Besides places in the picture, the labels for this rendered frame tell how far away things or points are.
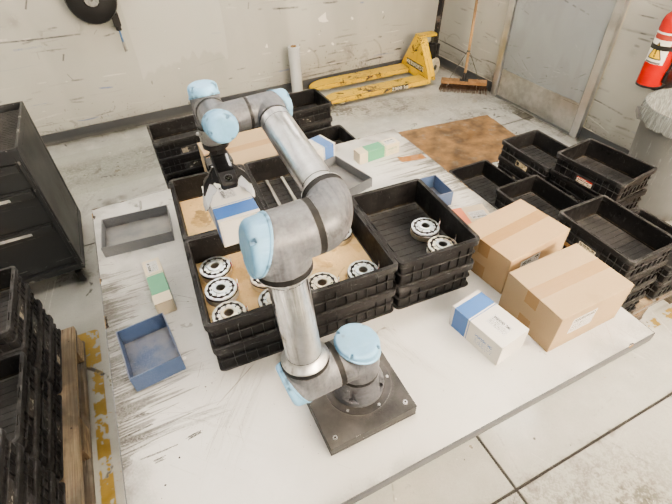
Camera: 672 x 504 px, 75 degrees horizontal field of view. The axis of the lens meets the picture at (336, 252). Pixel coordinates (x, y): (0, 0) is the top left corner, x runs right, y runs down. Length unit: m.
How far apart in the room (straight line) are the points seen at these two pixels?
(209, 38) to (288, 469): 3.93
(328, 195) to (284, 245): 0.13
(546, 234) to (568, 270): 0.18
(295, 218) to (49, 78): 3.91
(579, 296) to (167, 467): 1.26
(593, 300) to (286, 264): 1.00
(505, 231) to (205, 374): 1.11
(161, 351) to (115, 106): 3.38
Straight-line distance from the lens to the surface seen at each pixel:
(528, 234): 1.68
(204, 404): 1.40
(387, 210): 1.73
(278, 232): 0.79
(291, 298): 0.89
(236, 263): 1.55
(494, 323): 1.44
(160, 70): 4.58
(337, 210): 0.83
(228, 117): 1.07
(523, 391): 1.44
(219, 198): 1.33
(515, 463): 2.12
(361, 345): 1.10
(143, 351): 1.57
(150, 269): 1.75
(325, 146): 2.24
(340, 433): 1.25
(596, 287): 1.57
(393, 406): 1.28
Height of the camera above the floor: 1.87
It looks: 42 degrees down
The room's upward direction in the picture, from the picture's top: 2 degrees counter-clockwise
